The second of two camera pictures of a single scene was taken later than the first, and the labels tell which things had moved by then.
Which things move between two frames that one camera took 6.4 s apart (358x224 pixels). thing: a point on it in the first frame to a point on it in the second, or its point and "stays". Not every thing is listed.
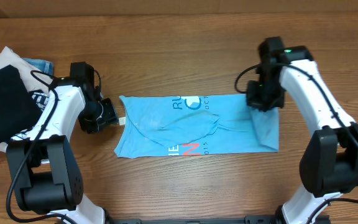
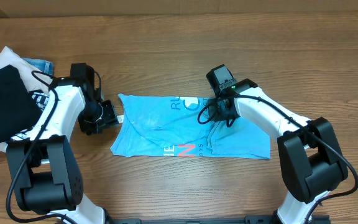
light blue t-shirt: [186, 125] stays
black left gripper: [110, 116] stays
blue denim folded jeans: [43, 65] stays
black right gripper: [253, 100] to [214, 114]
